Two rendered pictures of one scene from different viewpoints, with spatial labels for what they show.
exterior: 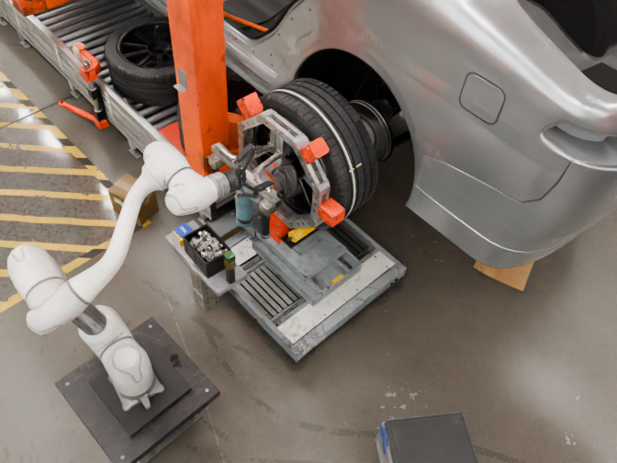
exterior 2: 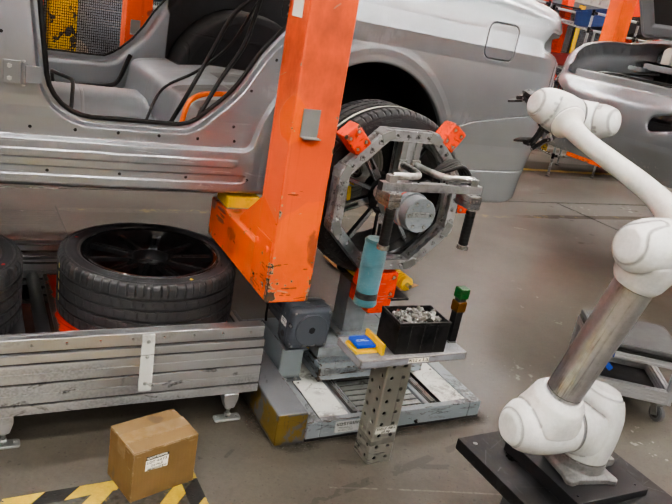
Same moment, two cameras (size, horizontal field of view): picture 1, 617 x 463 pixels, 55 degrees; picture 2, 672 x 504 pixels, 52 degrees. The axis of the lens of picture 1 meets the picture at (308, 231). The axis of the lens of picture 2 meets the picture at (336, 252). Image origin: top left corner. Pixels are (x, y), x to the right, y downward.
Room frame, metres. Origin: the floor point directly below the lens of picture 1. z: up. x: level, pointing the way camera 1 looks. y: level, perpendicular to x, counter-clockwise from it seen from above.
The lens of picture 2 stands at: (1.27, 2.63, 1.51)
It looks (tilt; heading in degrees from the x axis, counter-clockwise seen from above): 19 degrees down; 288
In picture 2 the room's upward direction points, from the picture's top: 10 degrees clockwise
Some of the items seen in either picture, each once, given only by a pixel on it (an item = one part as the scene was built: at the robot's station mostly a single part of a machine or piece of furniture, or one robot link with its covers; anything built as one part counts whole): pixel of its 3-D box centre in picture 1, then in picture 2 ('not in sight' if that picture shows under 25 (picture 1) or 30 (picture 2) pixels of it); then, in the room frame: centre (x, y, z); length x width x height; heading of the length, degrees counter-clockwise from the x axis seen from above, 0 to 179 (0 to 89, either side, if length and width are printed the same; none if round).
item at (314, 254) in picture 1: (302, 228); (350, 307); (1.99, 0.03, 0.32); 0.40 x 0.30 x 0.28; 48
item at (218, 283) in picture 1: (205, 256); (402, 348); (1.66, 0.48, 0.44); 0.43 x 0.17 x 0.03; 48
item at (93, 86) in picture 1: (95, 95); not in sight; (2.89, 1.42, 0.30); 0.09 x 0.05 x 0.50; 48
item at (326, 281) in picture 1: (306, 254); (352, 346); (1.96, 0.00, 0.13); 0.50 x 0.36 x 0.10; 48
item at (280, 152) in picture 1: (275, 167); (445, 164); (1.71, 0.16, 1.03); 0.19 x 0.18 x 0.11; 138
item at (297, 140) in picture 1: (281, 171); (395, 200); (1.87, 0.15, 0.85); 0.54 x 0.07 x 0.54; 48
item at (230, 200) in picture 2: not in sight; (238, 197); (2.50, 0.19, 0.71); 0.14 x 0.14 x 0.05; 48
